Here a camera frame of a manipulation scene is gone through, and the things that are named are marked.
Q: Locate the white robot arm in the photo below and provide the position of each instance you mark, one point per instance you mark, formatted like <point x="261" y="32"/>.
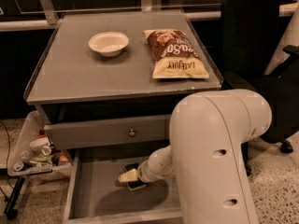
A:
<point x="208" y="129"/>

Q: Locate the silver railing bar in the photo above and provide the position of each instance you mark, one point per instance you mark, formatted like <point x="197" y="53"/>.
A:
<point x="21" y="15"/>

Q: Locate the metal can in bin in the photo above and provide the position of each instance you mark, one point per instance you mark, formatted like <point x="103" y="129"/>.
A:
<point x="18" y="166"/>

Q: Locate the grey drawer cabinet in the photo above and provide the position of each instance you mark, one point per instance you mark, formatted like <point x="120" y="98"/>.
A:
<point x="75" y="84"/>

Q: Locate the round metal drawer knob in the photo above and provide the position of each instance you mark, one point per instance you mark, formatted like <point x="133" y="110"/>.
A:
<point x="132" y="133"/>

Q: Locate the brown yellow chip bag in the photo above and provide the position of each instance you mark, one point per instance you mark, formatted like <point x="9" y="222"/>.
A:
<point x="174" y="55"/>

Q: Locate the black office chair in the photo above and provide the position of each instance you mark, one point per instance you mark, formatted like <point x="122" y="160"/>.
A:
<point x="249" y="34"/>

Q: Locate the white cup in bin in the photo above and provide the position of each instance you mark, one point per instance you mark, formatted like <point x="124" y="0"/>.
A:
<point x="37" y="144"/>

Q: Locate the clear plastic bin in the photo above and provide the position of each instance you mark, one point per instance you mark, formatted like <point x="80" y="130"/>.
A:
<point x="45" y="165"/>

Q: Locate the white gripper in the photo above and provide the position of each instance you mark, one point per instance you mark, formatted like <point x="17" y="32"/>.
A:
<point x="144" y="172"/>

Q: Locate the grey open middle drawer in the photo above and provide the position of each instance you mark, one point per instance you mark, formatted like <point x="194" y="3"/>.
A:
<point x="96" y="197"/>

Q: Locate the grey top drawer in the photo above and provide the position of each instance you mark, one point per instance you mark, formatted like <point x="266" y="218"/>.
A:
<point x="107" y="132"/>

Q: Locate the black stand with wheel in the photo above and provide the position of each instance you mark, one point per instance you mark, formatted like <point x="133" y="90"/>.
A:
<point x="10" y="210"/>

